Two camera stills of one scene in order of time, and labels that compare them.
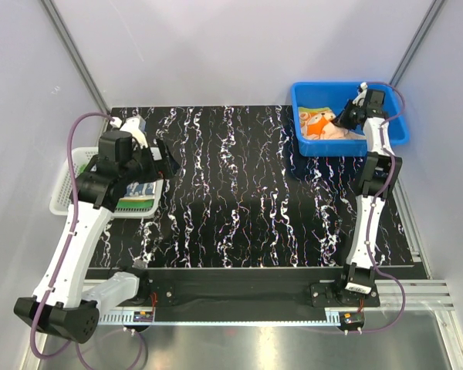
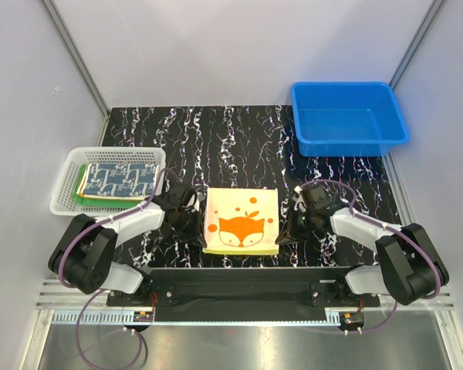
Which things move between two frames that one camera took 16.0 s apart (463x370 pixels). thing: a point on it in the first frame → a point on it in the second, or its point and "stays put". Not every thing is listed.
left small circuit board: [143, 317] stays put
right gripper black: [339, 119] → [292, 235]
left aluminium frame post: [76, 54] stays put
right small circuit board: [351, 317] stays put
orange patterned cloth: [315, 123] → [241, 221]
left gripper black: [168, 166] → [195, 236]
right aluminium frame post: [417, 42] stays put
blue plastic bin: [333, 96] stays put
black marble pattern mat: [243, 197] stays put
